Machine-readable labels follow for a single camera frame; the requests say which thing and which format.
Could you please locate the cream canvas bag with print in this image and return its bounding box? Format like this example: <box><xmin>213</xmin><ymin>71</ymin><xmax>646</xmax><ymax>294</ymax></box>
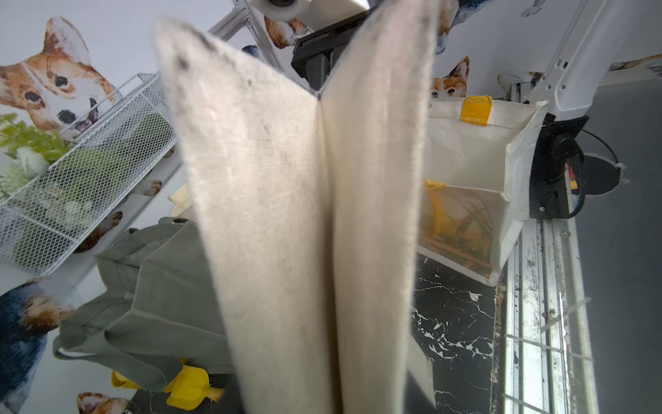
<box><xmin>154</xmin><ymin>1</ymin><xmax>441</xmax><ymax>413</ymax></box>

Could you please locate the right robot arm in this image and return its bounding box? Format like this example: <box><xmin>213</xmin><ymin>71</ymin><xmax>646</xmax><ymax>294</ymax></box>
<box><xmin>250</xmin><ymin>1</ymin><xmax>643</xmax><ymax>121</ymax></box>

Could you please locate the grey-green canvas bag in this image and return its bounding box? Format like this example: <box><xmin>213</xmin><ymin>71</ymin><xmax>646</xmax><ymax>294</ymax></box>
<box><xmin>53</xmin><ymin>217</ymin><xmax>234</xmax><ymax>392</ymax></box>

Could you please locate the yellow plastic toy shovel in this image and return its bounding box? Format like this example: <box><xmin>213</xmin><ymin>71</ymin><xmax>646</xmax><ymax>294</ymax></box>
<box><xmin>111</xmin><ymin>360</ymin><xmax>225</xmax><ymax>411</ymax></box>

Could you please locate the white bag with yellow handles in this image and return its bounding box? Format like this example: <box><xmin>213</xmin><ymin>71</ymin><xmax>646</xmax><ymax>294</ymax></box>
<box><xmin>419</xmin><ymin>96</ymin><xmax>548</xmax><ymax>286</ymax></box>

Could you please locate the cream bag with blue handles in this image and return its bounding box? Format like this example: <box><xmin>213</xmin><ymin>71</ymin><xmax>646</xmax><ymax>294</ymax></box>
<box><xmin>168</xmin><ymin>184</ymin><xmax>196</xmax><ymax>220</ymax></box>

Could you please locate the white wire mesh basket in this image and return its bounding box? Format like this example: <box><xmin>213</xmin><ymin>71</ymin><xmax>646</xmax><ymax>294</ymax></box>
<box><xmin>1</xmin><ymin>73</ymin><xmax>178</xmax><ymax>276</ymax></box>

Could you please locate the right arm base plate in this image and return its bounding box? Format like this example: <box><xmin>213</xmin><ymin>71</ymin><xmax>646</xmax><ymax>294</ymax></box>
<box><xmin>529</xmin><ymin>114</ymin><xmax>589</xmax><ymax>220</ymax></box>

